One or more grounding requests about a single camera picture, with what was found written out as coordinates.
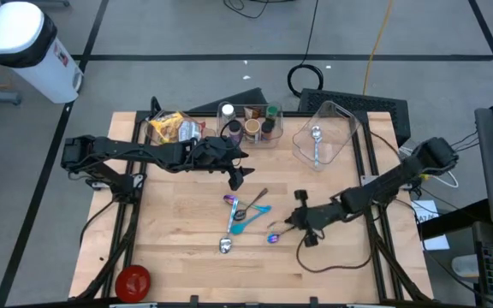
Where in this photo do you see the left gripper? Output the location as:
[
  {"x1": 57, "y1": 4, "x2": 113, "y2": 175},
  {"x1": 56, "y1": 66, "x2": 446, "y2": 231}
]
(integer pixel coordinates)
[{"x1": 193, "y1": 136, "x2": 257, "y2": 193}]

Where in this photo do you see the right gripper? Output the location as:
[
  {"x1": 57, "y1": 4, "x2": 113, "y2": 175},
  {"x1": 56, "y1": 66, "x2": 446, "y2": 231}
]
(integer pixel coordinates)
[{"x1": 283, "y1": 189, "x2": 345, "y2": 248}]

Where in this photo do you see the purple-label spice jar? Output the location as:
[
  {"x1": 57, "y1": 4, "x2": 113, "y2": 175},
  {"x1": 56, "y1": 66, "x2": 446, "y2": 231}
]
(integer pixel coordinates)
[{"x1": 227, "y1": 121, "x2": 245, "y2": 145}]

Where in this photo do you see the furikake jar tan lid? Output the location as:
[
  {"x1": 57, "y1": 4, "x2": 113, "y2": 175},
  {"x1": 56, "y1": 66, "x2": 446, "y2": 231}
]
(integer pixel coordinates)
[{"x1": 244, "y1": 118, "x2": 262, "y2": 142}]

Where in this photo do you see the orange spice jar black lid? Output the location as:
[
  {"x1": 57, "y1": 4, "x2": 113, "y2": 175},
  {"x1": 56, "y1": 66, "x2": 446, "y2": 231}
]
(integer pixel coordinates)
[{"x1": 260, "y1": 121, "x2": 276, "y2": 141}]

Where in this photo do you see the brown spice pouch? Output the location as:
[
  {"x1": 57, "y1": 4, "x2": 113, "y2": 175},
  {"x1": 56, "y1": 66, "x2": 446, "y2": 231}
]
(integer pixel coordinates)
[{"x1": 243, "y1": 105, "x2": 263, "y2": 121}]

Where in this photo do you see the white-lid spice jar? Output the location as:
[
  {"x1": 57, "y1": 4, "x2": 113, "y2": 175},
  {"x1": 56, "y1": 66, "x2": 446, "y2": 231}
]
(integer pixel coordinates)
[{"x1": 221, "y1": 104, "x2": 237, "y2": 123}]

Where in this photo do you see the teal plastic spoon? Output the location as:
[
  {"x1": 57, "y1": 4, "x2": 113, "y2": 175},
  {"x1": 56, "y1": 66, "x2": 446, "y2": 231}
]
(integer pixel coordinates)
[{"x1": 229, "y1": 204, "x2": 273, "y2": 236}]

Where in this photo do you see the silver spoon teal-striped handle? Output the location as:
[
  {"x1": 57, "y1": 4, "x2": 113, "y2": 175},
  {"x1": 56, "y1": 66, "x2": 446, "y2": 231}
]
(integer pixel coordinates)
[
  {"x1": 218, "y1": 197, "x2": 241, "y2": 255},
  {"x1": 310, "y1": 125, "x2": 324, "y2": 168}
]

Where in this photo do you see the yellow ramen packet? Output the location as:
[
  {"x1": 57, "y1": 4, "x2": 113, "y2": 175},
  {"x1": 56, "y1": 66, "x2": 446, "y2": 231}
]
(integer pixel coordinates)
[{"x1": 148, "y1": 111, "x2": 186, "y2": 145}]

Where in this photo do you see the clear plastic bin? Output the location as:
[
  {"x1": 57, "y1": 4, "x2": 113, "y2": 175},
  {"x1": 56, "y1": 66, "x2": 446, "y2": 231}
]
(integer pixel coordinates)
[
  {"x1": 143, "y1": 109, "x2": 213, "y2": 146},
  {"x1": 292, "y1": 100, "x2": 363, "y2": 172},
  {"x1": 216, "y1": 101, "x2": 285, "y2": 150}
]

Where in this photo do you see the black mesh computer case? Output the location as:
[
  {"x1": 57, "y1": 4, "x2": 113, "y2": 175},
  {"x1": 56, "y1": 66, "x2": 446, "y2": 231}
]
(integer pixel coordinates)
[{"x1": 298, "y1": 87, "x2": 412, "y2": 147}]

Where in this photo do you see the white paper sheet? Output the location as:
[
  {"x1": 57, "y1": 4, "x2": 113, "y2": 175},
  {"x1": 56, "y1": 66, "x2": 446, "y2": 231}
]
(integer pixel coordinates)
[{"x1": 410, "y1": 199, "x2": 451, "y2": 252}]

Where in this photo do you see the red bowl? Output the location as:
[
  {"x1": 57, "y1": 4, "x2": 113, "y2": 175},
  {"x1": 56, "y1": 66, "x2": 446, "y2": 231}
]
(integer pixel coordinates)
[{"x1": 114, "y1": 264, "x2": 152, "y2": 305}]

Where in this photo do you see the white rounded object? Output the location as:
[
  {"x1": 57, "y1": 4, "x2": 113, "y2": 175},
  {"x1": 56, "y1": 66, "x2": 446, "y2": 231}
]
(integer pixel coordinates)
[{"x1": 450, "y1": 253, "x2": 482, "y2": 280}]

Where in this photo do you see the white trash can black liner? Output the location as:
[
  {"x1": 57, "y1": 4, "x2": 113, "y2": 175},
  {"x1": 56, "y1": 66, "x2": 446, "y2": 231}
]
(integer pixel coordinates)
[{"x1": 0, "y1": 1, "x2": 85, "y2": 104}]

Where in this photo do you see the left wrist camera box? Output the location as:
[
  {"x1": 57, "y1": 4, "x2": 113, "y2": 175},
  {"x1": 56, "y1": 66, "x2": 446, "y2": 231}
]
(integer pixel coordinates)
[{"x1": 203, "y1": 137, "x2": 233, "y2": 162}]

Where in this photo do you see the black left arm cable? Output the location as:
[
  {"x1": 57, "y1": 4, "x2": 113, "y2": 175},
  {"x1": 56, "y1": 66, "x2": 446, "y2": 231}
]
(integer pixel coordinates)
[{"x1": 219, "y1": 120, "x2": 244, "y2": 169}]

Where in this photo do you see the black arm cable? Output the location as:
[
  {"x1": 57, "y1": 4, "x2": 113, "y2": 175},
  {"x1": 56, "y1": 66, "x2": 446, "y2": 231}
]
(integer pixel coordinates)
[
  {"x1": 295, "y1": 200, "x2": 376, "y2": 274},
  {"x1": 219, "y1": 120, "x2": 244, "y2": 169}
]

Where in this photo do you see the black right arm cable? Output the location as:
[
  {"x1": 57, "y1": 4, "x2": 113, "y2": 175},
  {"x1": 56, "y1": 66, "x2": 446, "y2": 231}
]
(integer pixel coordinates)
[{"x1": 295, "y1": 200, "x2": 376, "y2": 274}]

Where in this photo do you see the coiled black cable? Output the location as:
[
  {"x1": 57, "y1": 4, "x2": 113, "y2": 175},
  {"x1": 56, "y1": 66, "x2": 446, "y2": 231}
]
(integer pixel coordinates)
[{"x1": 286, "y1": 0, "x2": 325, "y2": 98}]

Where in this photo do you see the white cable bundle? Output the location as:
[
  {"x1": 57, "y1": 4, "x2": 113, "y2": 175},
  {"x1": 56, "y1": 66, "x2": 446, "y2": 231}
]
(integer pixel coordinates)
[{"x1": 398, "y1": 143, "x2": 460, "y2": 189}]

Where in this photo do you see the black table base cable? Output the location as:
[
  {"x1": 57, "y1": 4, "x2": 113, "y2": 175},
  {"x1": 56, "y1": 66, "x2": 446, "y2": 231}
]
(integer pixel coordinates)
[{"x1": 78, "y1": 197, "x2": 117, "y2": 247}]

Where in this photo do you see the yellow cable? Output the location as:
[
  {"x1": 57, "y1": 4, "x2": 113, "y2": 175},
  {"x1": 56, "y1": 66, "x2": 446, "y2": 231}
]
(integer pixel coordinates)
[{"x1": 362, "y1": 0, "x2": 395, "y2": 97}]

